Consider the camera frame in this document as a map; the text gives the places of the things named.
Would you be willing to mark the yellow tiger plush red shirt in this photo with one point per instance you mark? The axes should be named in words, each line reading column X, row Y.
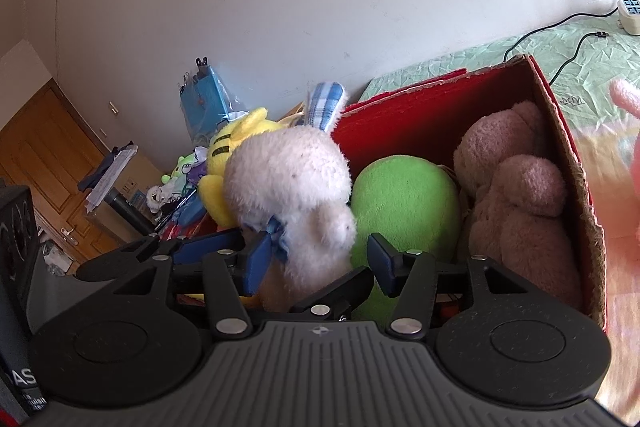
column 227, row 139

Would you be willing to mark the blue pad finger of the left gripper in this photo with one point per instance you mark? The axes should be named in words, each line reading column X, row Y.
column 193, row 250

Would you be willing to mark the blue plastic bag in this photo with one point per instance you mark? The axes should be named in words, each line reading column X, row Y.
column 206, row 103

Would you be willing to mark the green plush toy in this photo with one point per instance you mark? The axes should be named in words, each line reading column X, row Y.
column 412, row 202

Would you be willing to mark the small green frog toy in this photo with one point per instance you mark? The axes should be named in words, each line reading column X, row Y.
column 184, row 165

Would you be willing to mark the white power strip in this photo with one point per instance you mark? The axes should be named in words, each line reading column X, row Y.
column 629, row 13

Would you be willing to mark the wooden door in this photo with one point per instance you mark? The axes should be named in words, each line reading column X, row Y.
column 48, row 147

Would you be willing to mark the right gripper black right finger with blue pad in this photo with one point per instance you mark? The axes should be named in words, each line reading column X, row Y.
column 411, row 278

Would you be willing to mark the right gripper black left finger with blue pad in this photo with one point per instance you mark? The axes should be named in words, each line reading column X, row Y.
column 234, row 269

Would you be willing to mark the cartoon bear bed sheet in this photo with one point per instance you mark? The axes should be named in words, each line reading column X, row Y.
column 580, row 58

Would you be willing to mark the brown teddy bear plush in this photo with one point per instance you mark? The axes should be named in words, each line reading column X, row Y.
column 519, row 196

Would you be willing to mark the white bunny plush plaid ears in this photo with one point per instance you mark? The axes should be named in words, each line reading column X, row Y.
column 294, row 183

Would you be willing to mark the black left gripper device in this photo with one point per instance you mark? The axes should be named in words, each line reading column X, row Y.
column 31, row 296

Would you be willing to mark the red cardboard box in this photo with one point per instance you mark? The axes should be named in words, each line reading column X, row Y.
column 428, row 121

